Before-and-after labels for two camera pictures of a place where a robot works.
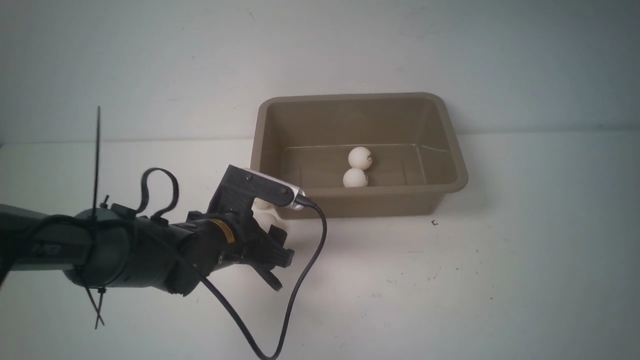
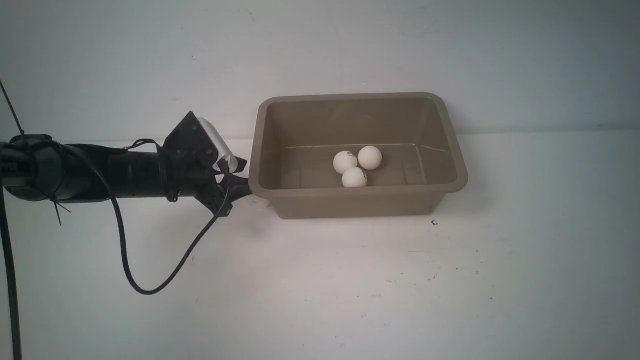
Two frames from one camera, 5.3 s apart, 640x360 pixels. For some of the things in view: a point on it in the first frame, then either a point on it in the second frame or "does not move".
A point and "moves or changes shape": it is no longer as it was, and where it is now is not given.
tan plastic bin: x=305 y=141 does not move
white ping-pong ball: x=360 y=157 moves or changes shape
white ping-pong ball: x=355 y=177 does not move
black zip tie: x=98 y=309 → x=56 y=202
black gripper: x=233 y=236 → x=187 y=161
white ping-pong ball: x=263 y=213 → x=344 y=160
